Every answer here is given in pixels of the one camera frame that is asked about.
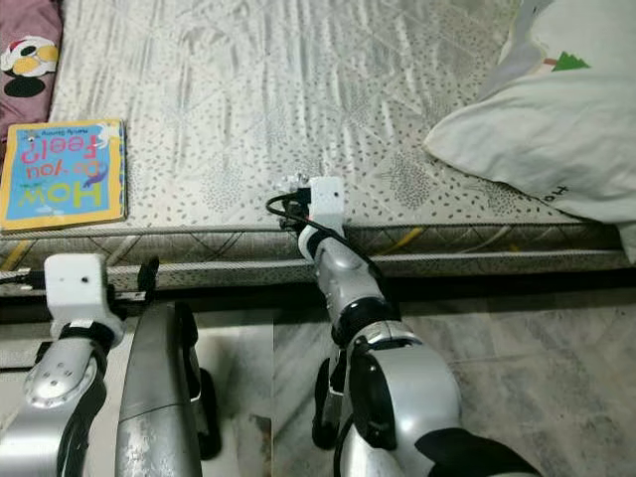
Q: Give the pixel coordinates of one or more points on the silver left robot leg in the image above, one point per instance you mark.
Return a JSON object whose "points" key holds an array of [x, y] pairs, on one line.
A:
{"points": [[159, 397]]}

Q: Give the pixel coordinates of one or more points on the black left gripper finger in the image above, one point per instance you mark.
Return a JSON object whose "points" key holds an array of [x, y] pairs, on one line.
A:
{"points": [[149, 276]]}

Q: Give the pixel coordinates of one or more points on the white quilted mattress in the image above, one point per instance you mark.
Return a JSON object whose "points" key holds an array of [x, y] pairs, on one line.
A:
{"points": [[258, 99]]}

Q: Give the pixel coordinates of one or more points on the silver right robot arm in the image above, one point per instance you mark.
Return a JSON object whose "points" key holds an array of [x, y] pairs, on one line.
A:
{"points": [[407, 388]]}

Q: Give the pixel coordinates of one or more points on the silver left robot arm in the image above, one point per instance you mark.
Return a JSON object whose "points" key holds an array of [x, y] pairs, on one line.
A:
{"points": [[60, 383]]}

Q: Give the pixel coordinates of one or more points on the yellow-bordered blue children's book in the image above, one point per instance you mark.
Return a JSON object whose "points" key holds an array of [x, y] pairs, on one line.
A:
{"points": [[60, 189]]}

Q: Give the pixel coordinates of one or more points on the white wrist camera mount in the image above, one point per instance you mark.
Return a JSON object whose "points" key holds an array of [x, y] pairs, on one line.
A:
{"points": [[78, 283], [326, 199]]}

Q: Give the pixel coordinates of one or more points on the purple cartoon-print blanket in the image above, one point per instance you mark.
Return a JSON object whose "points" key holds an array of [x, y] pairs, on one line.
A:
{"points": [[28, 20]]}

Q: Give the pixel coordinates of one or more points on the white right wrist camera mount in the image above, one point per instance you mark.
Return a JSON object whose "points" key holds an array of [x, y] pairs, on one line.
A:
{"points": [[326, 199]]}

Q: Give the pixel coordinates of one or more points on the white pillow with tree print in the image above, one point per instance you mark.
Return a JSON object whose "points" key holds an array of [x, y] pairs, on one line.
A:
{"points": [[527, 139]]}

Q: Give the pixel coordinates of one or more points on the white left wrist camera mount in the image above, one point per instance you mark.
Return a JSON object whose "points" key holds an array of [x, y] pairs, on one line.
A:
{"points": [[78, 283]]}

